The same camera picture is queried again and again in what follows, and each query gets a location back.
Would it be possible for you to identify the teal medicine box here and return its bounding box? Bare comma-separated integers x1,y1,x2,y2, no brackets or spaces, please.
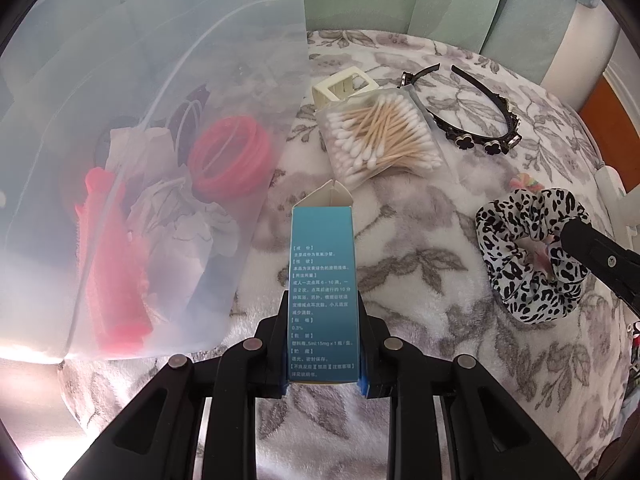
288,180,360,384

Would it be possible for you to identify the pink hair roller clip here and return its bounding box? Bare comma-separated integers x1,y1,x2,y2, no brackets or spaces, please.
75,167,152,356

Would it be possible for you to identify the black white leopard scrunchie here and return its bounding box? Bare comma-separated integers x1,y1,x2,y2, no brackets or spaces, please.
475,188,590,324

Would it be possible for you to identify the mint green curtain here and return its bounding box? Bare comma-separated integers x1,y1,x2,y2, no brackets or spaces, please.
305,0,620,82

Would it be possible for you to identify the clear plastic storage bin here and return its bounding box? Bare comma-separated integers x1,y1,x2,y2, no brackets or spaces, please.
1,0,309,364

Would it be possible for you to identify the cream square hair clip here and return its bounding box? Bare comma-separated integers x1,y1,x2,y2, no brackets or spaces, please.
311,66,378,110

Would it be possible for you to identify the black flower headband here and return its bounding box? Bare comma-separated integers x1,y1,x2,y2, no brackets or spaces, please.
399,63,523,155

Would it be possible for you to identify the bag of cotton swabs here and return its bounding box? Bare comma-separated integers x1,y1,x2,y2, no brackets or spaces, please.
316,89,454,191

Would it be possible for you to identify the white paper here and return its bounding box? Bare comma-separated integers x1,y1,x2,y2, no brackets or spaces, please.
105,127,240,318

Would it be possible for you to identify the floral grey white blanket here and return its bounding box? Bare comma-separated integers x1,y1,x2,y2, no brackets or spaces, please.
58,29,630,479

